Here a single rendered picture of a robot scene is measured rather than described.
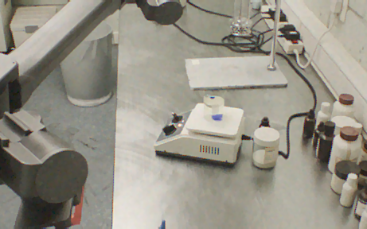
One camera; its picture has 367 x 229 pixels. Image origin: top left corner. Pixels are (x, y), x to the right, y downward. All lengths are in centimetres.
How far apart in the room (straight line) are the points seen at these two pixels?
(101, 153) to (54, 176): 202
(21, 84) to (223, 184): 56
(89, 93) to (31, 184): 238
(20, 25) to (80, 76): 64
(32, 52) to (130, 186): 45
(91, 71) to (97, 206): 87
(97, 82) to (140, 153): 165
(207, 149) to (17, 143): 69
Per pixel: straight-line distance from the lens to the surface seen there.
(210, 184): 112
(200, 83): 150
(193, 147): 116
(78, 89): 286
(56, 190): 51
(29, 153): 51
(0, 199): 235
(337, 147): 116
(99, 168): 242
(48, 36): 81
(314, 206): 110
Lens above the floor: 146
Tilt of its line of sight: 32 degrees down
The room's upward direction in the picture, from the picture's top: straight up
